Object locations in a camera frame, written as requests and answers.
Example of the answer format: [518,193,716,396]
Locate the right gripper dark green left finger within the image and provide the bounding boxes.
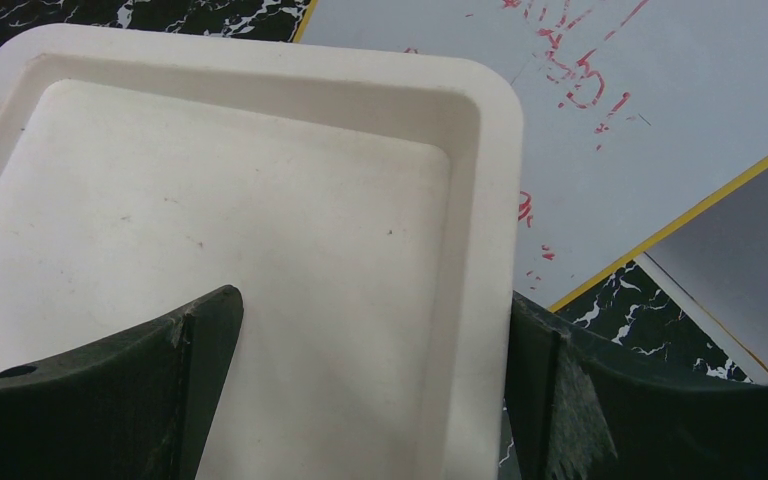
[0,285,244,479]

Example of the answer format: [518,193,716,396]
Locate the aluminium table edge rail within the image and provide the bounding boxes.
[634,253,768,385]

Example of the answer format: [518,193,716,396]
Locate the white drawer organizer box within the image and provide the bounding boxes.
[0,24,524,479]

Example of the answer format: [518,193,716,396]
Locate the yellow framed whiteboard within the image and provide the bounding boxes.
[294,1,768,308]

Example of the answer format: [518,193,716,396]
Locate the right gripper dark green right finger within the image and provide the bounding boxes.
[504,294,768,479]

